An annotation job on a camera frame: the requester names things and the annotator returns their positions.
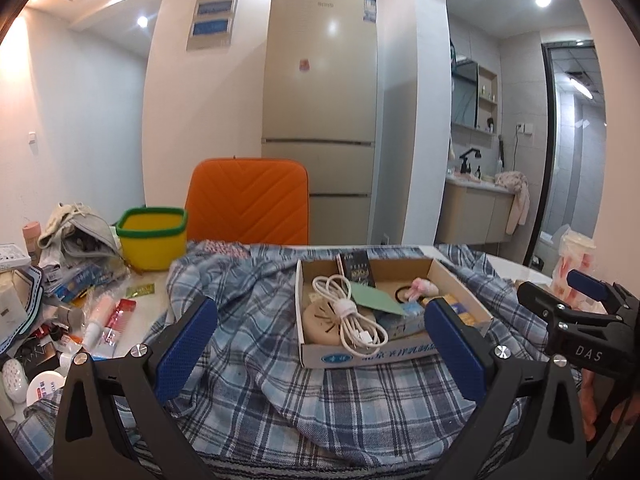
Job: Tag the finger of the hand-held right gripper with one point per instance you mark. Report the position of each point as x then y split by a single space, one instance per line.
585 282
540 297

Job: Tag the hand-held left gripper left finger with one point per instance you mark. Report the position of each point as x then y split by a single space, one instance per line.
187 345

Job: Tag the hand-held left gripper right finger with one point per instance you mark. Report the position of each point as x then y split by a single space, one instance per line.
455 350

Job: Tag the gold and blue cigarette pack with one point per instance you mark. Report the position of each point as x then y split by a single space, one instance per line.
462 310

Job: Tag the light blue wet wipes pack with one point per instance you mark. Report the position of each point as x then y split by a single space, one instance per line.
400 322

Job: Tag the pink soft toy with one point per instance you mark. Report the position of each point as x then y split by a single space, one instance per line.
424 289

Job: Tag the pale green card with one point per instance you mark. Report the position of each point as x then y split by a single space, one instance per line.
380 300

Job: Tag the black patterned box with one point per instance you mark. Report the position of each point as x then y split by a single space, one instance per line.
357 270

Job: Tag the shallow cardboard box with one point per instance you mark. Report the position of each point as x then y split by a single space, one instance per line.
325 357

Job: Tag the beige round vented disc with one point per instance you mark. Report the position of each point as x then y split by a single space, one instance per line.
320 322

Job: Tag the person's right hand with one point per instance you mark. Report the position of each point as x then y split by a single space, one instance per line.
590 405

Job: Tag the red comb pack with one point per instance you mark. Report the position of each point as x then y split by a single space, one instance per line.
120 320

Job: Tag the blue plaid shirt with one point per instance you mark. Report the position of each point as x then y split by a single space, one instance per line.
260 340

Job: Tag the gold sachet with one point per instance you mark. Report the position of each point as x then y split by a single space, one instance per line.
140 290

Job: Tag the white tube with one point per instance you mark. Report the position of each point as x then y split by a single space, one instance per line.
97 320

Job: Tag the floral cloth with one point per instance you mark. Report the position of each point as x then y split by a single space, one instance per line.
225 249

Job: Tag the pink towel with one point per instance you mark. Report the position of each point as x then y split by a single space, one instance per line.
517 195

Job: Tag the yellow bin with green rim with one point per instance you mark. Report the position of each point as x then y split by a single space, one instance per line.
152 245

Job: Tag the beige vanity cabinet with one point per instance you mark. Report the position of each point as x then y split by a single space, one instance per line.
472 210

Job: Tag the blue packet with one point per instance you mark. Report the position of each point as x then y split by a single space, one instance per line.
80 280

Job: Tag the white round jar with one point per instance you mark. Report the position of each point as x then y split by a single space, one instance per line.
47 387

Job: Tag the black flat box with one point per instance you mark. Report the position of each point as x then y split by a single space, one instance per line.
37 357

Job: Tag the grey cloth bag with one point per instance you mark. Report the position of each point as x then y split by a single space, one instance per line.
80 235

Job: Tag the black faucet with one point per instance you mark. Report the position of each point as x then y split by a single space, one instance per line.
467 160

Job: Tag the grey striped cloth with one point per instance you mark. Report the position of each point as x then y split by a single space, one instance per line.
280 470

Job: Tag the orange padded chair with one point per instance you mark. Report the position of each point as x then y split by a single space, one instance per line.
247 200

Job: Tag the white blue-trimmed pouch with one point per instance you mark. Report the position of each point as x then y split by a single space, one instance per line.
20 305

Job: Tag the white dotted oval case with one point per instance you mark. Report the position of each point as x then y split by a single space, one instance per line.
15 382

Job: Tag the white power strip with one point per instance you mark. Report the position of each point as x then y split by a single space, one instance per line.
12 257

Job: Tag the bathroom mirror cabinet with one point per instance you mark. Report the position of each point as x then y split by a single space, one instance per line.
470 95

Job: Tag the beige three-door fridge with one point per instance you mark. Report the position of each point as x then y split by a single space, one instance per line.
320 110

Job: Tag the pink fridge sticker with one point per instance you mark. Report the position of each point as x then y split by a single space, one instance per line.
304 65

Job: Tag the black door frame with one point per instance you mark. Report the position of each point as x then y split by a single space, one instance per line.
550 150

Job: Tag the white wall socket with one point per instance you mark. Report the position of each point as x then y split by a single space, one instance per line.
524 128

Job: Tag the grey wall panel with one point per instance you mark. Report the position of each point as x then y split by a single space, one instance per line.
213 20

